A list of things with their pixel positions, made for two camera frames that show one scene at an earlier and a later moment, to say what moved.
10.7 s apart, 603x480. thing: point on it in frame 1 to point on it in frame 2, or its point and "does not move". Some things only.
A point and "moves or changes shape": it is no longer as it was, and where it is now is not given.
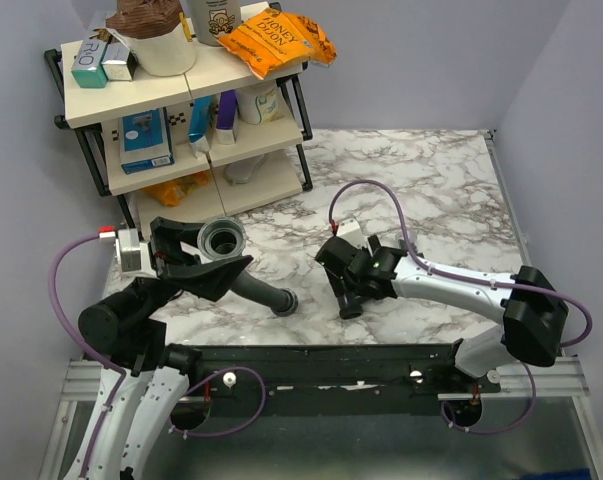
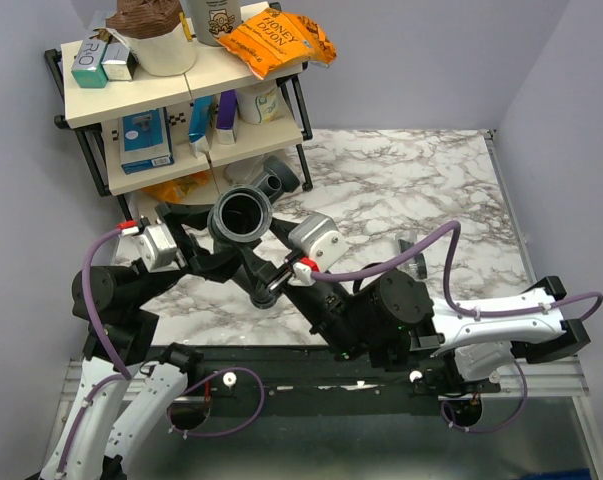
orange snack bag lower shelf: (170, 193) does not move
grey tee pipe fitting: (350, 305) moves or changes shape
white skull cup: (213, 17) does not move
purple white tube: (226, 117) does not move
